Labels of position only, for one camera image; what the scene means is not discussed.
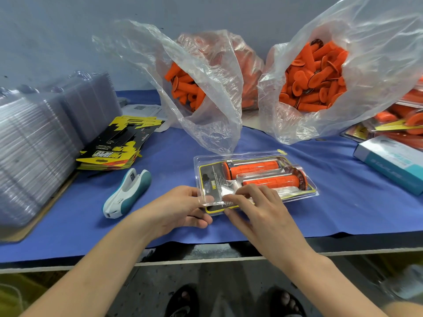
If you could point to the large clear plastic bag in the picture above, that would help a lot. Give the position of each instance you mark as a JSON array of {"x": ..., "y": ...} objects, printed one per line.
[{"x": 390, "y": 36}]

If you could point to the person's right hand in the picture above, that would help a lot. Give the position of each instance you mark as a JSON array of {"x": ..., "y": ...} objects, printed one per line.
[{"x": 268, "y": 224}]

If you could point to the stack of yellow black cards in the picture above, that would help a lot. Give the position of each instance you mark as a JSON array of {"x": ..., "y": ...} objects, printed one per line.
[{"x": 119, "y": 145}]

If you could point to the person's left foot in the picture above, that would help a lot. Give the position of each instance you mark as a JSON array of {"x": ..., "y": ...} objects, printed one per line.
[{"x": 184, "y": 301}]

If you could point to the person's right leg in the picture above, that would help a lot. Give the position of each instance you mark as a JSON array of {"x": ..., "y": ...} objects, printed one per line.
[{"x": 403, "y": 308}]

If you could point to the person's foot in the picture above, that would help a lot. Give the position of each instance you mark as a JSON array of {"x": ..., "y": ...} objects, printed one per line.
[
  {"x": 184, "y": 301},
  {"x": 287, "y": 303}
]

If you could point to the person's left forearm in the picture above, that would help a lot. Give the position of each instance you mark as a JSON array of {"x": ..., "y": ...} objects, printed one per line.
[{"x": 79, "y": 280}]

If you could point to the white printed paper sheet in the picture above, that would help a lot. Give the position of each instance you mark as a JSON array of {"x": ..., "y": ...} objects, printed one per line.
[{"x": 142, "y": 110}]

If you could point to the stack of clear blister shells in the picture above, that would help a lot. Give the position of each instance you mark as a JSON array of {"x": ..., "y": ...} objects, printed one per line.
[{"x": 39, "y": 142}]

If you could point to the teal white cardboard box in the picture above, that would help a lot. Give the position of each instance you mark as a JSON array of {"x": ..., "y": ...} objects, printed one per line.
[{"x": 393, "y": 161}]

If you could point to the clear plastic bottle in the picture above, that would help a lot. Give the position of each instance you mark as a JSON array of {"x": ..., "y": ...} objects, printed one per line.
[{"x": 406, "y": 284}]

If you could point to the person's left hand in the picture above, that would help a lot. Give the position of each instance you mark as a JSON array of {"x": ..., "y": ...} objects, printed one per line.
[{"x": 175, "y": 211}]

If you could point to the person's right foot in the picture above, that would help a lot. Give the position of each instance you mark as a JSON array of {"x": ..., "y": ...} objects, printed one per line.
[{"x": 287, "y": 303}]

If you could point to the yellow plastic crate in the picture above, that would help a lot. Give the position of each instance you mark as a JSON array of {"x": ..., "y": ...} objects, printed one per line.
[{"x": 20, "y": 293}]

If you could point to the teal hand stapler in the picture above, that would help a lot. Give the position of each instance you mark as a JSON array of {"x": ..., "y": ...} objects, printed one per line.
[{"x": 125, "y": 194}]

